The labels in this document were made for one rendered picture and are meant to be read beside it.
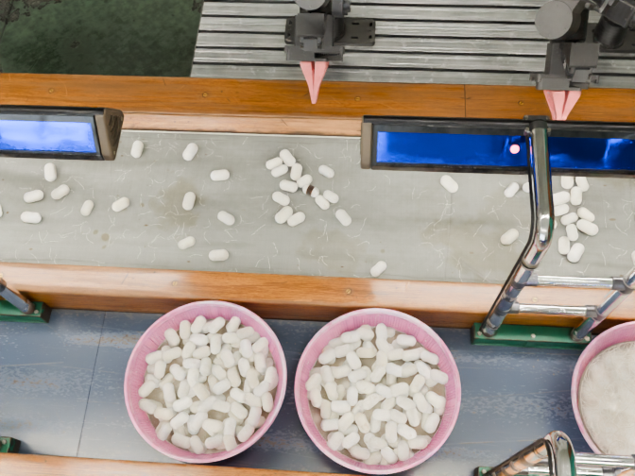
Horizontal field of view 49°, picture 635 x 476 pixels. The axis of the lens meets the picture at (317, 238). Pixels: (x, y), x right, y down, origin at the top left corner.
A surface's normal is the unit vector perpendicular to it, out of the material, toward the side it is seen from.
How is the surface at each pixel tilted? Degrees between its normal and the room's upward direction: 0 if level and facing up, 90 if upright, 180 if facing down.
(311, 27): 40
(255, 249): 0
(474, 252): 0
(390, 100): 0
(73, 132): 58
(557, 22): 47
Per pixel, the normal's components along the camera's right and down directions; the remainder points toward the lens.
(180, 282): -0.04, -0.42
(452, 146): -0.08, 0.54
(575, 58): -0.07, 0.26
